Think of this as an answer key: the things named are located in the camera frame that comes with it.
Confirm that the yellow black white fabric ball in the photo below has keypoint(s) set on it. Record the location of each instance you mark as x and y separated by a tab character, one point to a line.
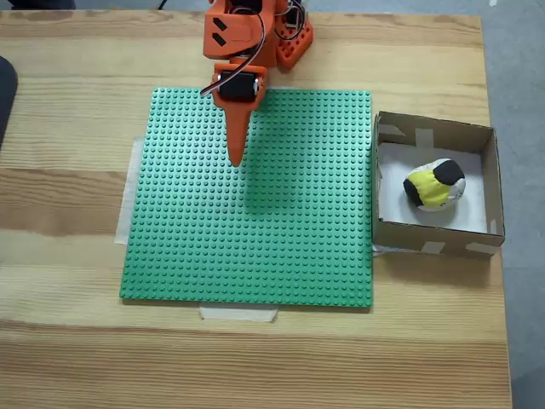
430	187

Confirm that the white paper box lining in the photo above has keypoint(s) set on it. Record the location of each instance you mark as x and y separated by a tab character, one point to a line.
391	200

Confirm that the open cardboard box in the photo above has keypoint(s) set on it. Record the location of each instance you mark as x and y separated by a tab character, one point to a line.
434	243

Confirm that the green studded baseplate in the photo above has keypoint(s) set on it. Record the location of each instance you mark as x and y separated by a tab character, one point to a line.
213	234

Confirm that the black rounded object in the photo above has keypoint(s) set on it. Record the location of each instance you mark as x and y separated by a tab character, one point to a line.
6	98

